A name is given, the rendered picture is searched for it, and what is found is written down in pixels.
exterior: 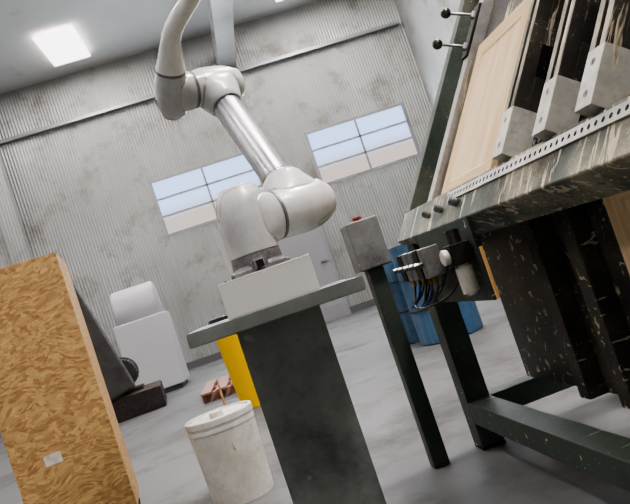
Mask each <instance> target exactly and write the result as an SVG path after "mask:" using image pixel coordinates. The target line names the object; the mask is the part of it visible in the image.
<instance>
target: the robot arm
mask: <svg viewBox="0 0 630 504"><path fill-rule="evenodd" d="M200 1H201V0H178V2H177V3H176V5H175V7H174V8H173V10H172V11H171V13H170V14H169V16H168V18H167V20H166V22H165V25H164V27H163V31H162V34H161V39H160V46H159V52H158V58H157V63H156V69H155V79H154V89H155V98H156V102H157V106H158V108H159V110H160V112H161V114H162V115H163V117H164V118H165V119H167V120H171V121H176V120H179V119H181V118H182V117H184V116H185V115H186V111H189V110H192V109H197V108H202V109H203V110H204V111H206V112H208V113H210V114H211V115H212V116H214V117H217V118H218V119H219V121H220V122H221V124H222V125H223V126H224V128H225V129H226V131H227V132H228V134H229V135H230V137H231V138H232V140H233V141H234V143H235V144H236V145H237V147H238V148H239V150H240V151H241V153H242V154H243V156H244V157H245V159H246V160H247V161H248V163H249V164H250V166H251V167H252V169H253V170H254V172H255V173H256V175H257V176H258V177H259V179H260V180H261V182H262V183H263V188H262V192H260V190H259V187H258V186H256V185H254V184H252V183H247V182H240V183H237V184H235V185H232V186H230V187H228V188H226V189H224V190H222V191H221V192H220V193H219V195H218V199H217V202H216V219H217V225H218V229H219V232H220V236H221V239H222V242H223V245H224V247H225V250H226V252H227V254H228V256H229V259H230V261H231V265H232V269H233V272H234V274H233V275H232V276H231V279H232V280H234V279H237V278H239V277H242V276H245V275H248V274H251V273H254V272H257V271H260V270H263V269H265V268H268V267H271V266H274V265H277V264H280V263H283V262H286V261H289V260H291V259H290V256H283V255H282V252H281V250H280V248H279V245H278V241H279V240H281V239H284V238H289V237H294V236H298V235H301V234H304V233H307V232H309V231H312V230H314V229H316V228H318V227H320V226H321V225H323V224H324V223H326V222H327V221H328V220H329V219H330V217H331V216H332V214H333V213H334V212H335V210H336V204H337V202H336V196H335V193H334V191H333V189H332V188H331V187H330V186H329V185H328V184H327V183H325V182H324V181H322V180H320V179H313V178H312V177H311V176H309V175H307V174H306V173H304V172H303V171H301V170H300V169H299V168H296V167H291V166H287V164H286V163H285V162H284V160H283V159H282V157H281V156H280V155H279V153H278V152H277V151H276V149H275V148H274V146H273V145H272V144H271V142H270V141H269V139H268V138H267V137H266V135H265V134H264V133H263V131H262V130H261V128H260V127H259V126H258V124H257V123H256V121H255V120H254V119H253V117H252V116H251V114H250V113H249V112H248V110H247V109H246V108H245V106H244V105H243V103H242V102H241V100H242V96H243V95H244V93H245V80H244V77H243V75H242V74H241V72H240V71H239V70H237V69H235V68H232V67H229V66H221V65H220V66H208V67H202V68H197V69H194V70H190V71H185V65H184V60H183V54H182V48H181V38H182V33H183V31H184V28H185V26H186V24H187V22H188V21H189V19H190V17H191V16H192V14H193V12H194V11H195V9H196V8H197V6H198V4H199V3H200Z"/></svg>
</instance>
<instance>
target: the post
mask: <svg viewBox="0 0 630 504"><path fill-rule="evenodd" d="M365 274H366V277H367V280H368V283H369V286H370V289H371V292H372V295H373V298H374V301H375V304H376V307H377V310H378V312H379V315H380V318H381V321H382V324H383V327H384V330H385V333H386V336H387V339H388V342H389V345H390V348H391V351H392V354H393V356H394V359H395V362H396V365H397V368H398V371H399V374H400V377H401V380H402V383H403V386H404V389H405V392H406V395H407V398H408V400H409V403H410V406H411V409H412V412H413V415H414V418H415V421H416V424H417V427H418V430H419V433H420V436H421V439H422V441H423V444H424V447H425V450H426V453H427V456H428V459H429V462H430V465H431V466H432V467H433V468H435V469H438V468H441V467H443V466H446V465H448V464H450V460H449V457H448V455H447V452H446V449H445V446H444V443H443V440H442V437H441V434H440V431H439V428H438V425H437V422H436V419H435V417H434V414H433V411H432V408H431V405H430V402H429V399H428V396H427V393H426V390H425V387H424V384H423V381H422V379H421V376H420V373H419V370H418V367H417V364H416V361H415V358H414V355H413V352H412V349H411V346H410V343H409V341H408V338H407V335H406V332H405V329H404V326H403V323H402V320H401V317H400V314H399V311H398V308H397V305H396V303H395V300H394V297H393V294H392V291H391V288H390V285H389V282H388V279H387V276H386V273H385V270H384V267H383V266H379V267H376V268H373V269H370V270H367V271H365Z"/></svg>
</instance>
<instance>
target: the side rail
mask: <svg viewBox="0 0 630 504"><path fill-rule="evenodd" d="M478 3H479V0H461V2H460V6H459V10H458V13H472V11H474V8H475V7H476V6H477V4H478ZM470 17H471V16H457V17H456V21H455V25H454V29H453V33H452V37H451V40H450V44H457V45H463V44H464V43H465V42H466V39H467V35H468V31H469V27H470V24H471V20H472V19H471V18H470ZM462 54H463V50H462V48H457V47H449V48H448V52H447V56H446V60H445V63H444V67H443V71H442V75H441V79H440V82H439V86H438V90H437V94H436V98H435V102H434V105H433V109H432V113H431V117H430V121H429V125H428V128H427V132H426V136H425V140H424V144H423V147H422V151H421V155H420V159H419V163H418V167H417V170H416V174H415V178H414V182H413V186H412V190H411V193H410V197H409V201H408V205H407V209H406V213H407V212H409V211H411V210H413V209H415V208H417V207H419V206H421V205H423V204H425V203H426V202H427V201H428V197H429V193H430V190H431V186H432V182H433V178H434V174H435V170H436V166H437V162H438V159H439V155H440V151H441V147H442V143H443V139H444V135H445V131H446V128H447V124H448V120H449V116H450V112H451V108H452V104H453V100H454V97H455V93H456V89H457V85H458V81H459V77H460V73H461V69H462V66H463V62H464V60H461V58H462Z"/></svg>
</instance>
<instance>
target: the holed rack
mask: <svg viewBox="0 0 630 504"><path fill-rule="evenodd" d="M628 116H630V99H629V100H627V101H625V102H623V103H621V104H619V105H617V106H615V107H613V108H611V109H609V110H607V111H605V112H604V113H602V114H600V115H598V116H596V117H594V118H592V119H590V120H588V121H586V122H584V123H582V124H580V125H578V126H576V127H575V128H573V129H571V130H569V131H567V132H565V133H563V134H561V135H559V136H557V137H555V138H553V139H551V140H549V141H547V142H546V143H544V144H542V145H540V146H538V147H536V148H534V149H532V150H530V151H528V152H526V153H524V154H522V155H520V156H518V157H516V158H515V159H513V160H511V161H509V162H507V163H505V164H503V165H501V166H499V167H497V168H495V169H493V170H491V171H489V172H487V173H486V174H484V175H482V176H480V177H478V178H476V179H474V180H472V181H470V182H468V183H466V184H464V185H462V186H460V187H458V188H457V189H455V190H453V191H451V192H449V195H448V197H449V196H451V197H454V198H458V197H460V196H462V195H464V194H467V193H469V192H471V191H473V190H475V189H477V188H479V187H481V186H483V185H485V184H488V183H490V182H492V181H494V180H496V179H498V178H500V177H502V176H504V175H506V174H509V173H511V172H513V171H515V170H517V169H519V168H521V167H523V166H525V165H527V164H530V163H532V162H534V161H536V160H538V159H540V158H542V157H544V156H546V155H548V154H551V153H553V152H555V151H557V150H559V149H561V148H563V147H565V146H567V145H569V144H572V143H574V142H576V141H578V140H580V139H582V138H584V137H586V136H588V135H590V134H593V133H595V132H597V131H599V130H601V129H603V128H605V127H607V126H609V125H611V124H614V123H616V122H618V121H620V120H622V119H624V118H626V117H628Z"/></svg>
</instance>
